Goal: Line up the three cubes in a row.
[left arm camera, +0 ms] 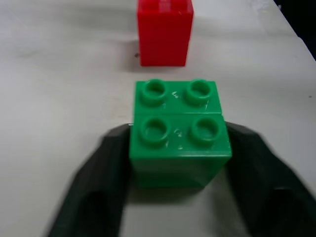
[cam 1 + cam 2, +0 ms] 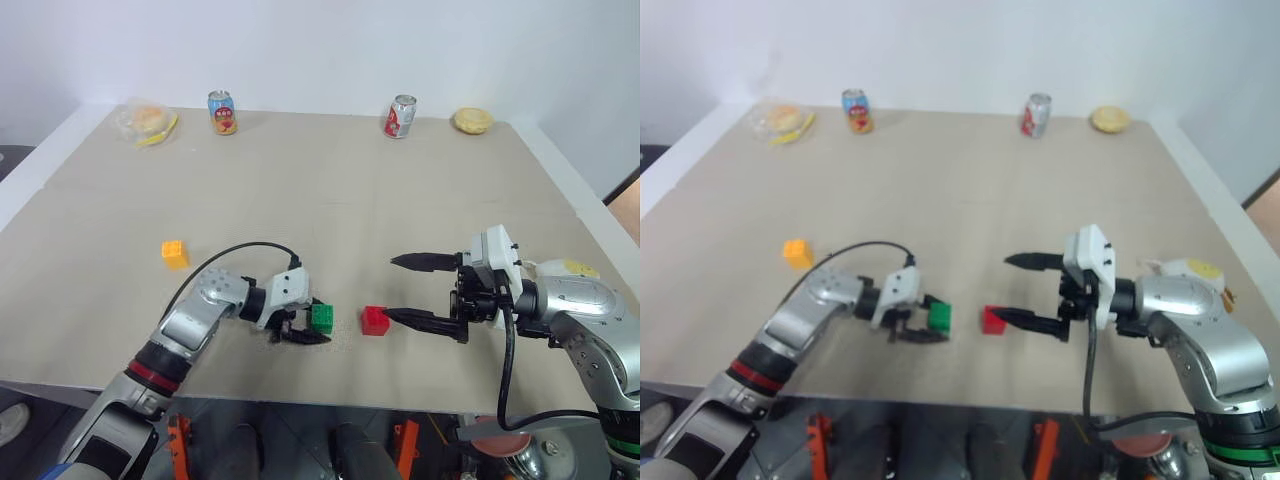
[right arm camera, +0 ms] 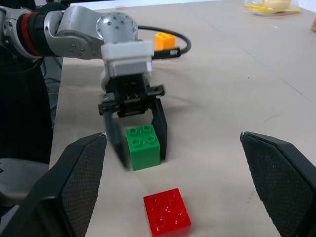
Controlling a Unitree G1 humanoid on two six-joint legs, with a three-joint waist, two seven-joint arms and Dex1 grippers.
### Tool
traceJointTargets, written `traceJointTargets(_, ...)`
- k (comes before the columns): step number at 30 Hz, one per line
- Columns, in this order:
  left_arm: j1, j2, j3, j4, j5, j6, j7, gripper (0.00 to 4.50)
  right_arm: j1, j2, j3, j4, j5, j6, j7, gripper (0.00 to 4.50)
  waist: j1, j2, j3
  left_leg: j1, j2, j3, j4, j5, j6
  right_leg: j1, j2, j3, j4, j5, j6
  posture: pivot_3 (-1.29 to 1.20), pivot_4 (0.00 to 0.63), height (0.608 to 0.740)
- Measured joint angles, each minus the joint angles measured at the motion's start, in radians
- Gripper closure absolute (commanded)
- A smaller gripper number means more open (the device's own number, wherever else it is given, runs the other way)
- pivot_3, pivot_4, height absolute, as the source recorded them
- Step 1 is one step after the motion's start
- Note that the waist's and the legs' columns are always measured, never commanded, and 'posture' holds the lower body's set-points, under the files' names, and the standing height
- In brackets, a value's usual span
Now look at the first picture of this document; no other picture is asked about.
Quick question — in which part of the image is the green studded building block cube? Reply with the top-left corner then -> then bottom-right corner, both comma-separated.
128,78 -> 233,190

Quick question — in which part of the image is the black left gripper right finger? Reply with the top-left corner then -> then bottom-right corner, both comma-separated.
206,120 -> 316,237

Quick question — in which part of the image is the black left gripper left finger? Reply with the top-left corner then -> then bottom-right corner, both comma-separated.
46,123 -> 135,237

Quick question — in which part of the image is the red building block cube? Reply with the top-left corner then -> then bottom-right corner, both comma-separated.
136,0 -> 194,67

